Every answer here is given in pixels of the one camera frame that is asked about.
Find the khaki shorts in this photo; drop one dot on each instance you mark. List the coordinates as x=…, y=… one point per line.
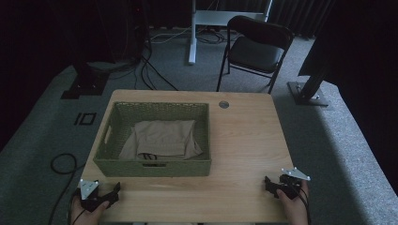
x=165, y=137

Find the person's left hand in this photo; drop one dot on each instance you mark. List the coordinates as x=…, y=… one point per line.
x=89, y=217

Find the black slanted stand with plate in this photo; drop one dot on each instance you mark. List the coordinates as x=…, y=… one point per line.
x=308, y=92

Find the black stand with square base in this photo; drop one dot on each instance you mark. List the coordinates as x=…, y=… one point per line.
x=86, y=84

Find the person's right hand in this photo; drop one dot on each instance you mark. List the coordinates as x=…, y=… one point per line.
x=294, y=209

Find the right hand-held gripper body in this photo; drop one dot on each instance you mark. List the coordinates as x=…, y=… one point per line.
x=291, y=186

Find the grey round table grommet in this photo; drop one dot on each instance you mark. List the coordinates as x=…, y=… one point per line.
x=224, y=104

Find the white metal desk frame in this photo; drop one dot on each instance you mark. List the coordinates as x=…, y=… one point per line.
x=216, y=17

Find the dark pleated curtain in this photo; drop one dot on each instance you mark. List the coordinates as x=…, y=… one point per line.
x=300, y=15

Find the black folding chair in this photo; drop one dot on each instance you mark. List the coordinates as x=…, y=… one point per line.
x=255, y=53

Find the green woven basket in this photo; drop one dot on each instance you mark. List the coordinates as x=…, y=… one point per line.
x=125, y=168

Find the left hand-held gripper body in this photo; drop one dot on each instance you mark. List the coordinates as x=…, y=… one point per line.
x=90, y=193

